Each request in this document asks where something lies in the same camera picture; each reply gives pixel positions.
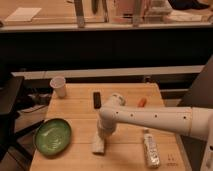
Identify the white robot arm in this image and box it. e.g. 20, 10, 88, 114
97, 93, 213, 171

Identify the green bowl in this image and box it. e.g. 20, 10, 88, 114
34, 118, 72, 156

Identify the white paper sheet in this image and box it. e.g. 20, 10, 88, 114
5, 7, 41, 22

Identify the white paper cup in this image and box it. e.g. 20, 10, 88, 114
50, 76, 66, 98

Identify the white plastic bottle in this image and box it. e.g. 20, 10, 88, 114
143, 128, 160, 169

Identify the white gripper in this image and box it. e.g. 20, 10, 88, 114
97, 122, 116, 138

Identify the black chair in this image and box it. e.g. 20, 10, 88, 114
0, 76, 43, 162

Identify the small black rectangular object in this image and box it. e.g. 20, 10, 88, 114
93, 92, 101, 109

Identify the orange carrot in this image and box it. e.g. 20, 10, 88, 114
138, 98, 147, 107

